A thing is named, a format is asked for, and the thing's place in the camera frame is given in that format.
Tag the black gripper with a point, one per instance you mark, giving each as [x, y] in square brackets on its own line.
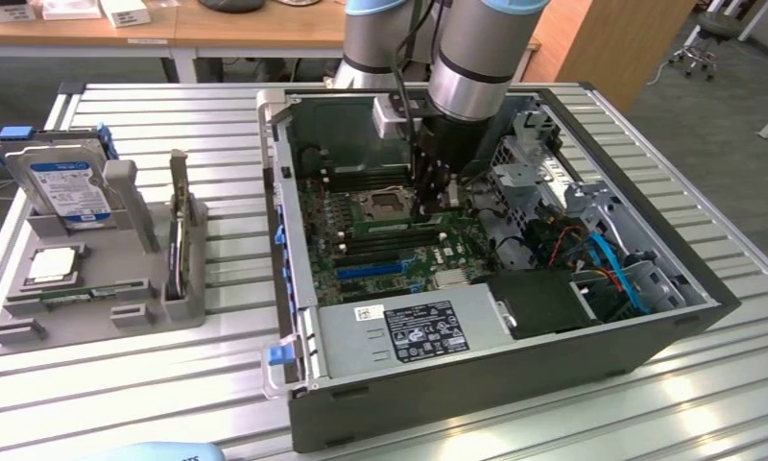
[451, 139]

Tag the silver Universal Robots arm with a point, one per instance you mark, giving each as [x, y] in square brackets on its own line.
[474, 72]

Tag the green RAM stick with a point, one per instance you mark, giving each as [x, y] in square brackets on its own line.
[384, 227]
[71, 295]

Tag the CPU socket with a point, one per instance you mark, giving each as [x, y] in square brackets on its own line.
[384, 204]

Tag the green motherboard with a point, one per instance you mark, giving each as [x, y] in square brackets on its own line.
[423, 252]

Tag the silver chipset heatsink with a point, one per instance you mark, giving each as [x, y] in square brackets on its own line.
[452, 279]

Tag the blue expansion slot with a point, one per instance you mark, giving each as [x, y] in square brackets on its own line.
[371, 271]

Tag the wooden cabinet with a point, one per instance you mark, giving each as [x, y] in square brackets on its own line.
[615, 48]

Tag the black fan shroud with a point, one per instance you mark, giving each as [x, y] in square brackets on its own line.
[538, 298]

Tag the wooden desk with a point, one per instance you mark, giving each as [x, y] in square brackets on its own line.
[71, 33]
[263, 29]

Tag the metal disk bay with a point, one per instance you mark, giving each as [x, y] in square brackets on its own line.
[666, 278]

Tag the black round object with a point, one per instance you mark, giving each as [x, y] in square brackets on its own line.
[231, 5]

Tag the silver power supply unit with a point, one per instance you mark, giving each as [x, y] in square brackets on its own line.
[352, 346]

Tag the graphics card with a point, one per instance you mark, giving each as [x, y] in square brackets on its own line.
[179, 240]

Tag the wheeled stool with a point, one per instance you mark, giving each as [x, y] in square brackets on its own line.
[717, 29]

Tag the blue case latch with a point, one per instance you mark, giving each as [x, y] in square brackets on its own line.
[276, 355]

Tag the black open PC case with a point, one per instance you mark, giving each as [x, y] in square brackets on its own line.
[487, 408]

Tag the hard disk blue label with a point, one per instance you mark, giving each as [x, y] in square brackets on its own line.
[57, 187]

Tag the hard disk blue carrier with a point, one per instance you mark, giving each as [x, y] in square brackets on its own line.
[51, 141]

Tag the silver CPU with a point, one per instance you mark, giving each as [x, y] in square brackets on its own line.
[52, 264]

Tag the grey parts rack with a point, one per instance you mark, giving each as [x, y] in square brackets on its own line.
[89, 331]

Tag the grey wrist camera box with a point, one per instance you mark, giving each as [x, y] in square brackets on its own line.
[387, 122]

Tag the metal drive cage bracket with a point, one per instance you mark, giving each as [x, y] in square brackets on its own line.
[519, 177]

